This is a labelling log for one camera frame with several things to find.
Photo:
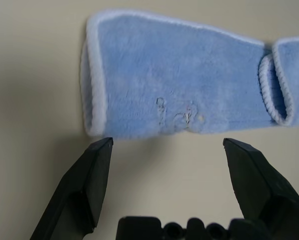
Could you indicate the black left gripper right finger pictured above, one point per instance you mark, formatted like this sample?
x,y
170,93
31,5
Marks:
x,y
262,185

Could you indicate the light blue towel white trim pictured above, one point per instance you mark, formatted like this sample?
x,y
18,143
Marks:
x,y
164,75

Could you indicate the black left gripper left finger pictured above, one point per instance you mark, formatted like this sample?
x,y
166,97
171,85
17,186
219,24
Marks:
x,y
87,180

